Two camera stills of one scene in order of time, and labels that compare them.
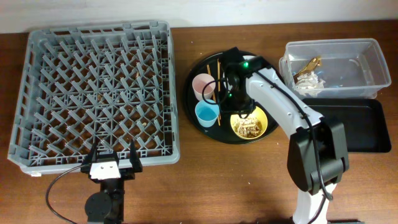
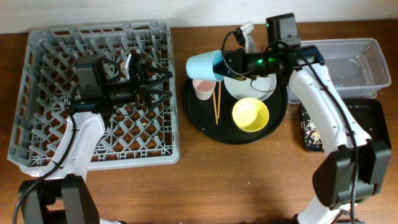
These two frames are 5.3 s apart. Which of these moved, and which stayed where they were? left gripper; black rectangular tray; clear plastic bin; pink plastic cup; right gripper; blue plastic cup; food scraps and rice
Moved: left gripper; right gripper; blue plastic cup; food scraps and rice
Stayed: black rectangular tray; clear plastic bin; pink plastic cup
